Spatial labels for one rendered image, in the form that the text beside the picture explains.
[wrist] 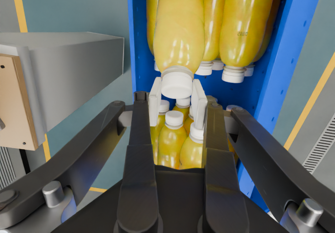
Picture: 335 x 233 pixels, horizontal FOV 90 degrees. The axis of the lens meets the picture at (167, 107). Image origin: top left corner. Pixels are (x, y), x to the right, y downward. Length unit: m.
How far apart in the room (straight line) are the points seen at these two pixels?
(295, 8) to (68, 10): 1.56
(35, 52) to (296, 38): 0.63
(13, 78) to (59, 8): 1.16
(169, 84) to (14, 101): 0.51
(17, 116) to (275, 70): 0.64
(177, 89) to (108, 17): 1.36
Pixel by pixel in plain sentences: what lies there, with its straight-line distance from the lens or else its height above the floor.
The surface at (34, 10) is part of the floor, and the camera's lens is 1.81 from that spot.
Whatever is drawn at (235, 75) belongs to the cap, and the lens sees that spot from 0.32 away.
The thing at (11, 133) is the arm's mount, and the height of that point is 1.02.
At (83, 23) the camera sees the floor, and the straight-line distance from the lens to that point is 1.61.
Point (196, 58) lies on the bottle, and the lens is 0.21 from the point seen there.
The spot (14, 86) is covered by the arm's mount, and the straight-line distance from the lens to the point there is 0.61.
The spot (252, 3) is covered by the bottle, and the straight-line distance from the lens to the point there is 0.30.
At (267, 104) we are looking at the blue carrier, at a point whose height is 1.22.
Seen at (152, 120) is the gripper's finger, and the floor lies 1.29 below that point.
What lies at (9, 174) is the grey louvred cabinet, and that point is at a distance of 2.39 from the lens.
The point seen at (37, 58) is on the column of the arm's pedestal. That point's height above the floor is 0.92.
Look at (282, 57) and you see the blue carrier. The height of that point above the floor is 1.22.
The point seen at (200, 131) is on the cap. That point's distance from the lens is 0.31.
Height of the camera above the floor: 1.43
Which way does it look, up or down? 66 degrees down
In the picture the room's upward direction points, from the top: 173 degrees counter-clockwise
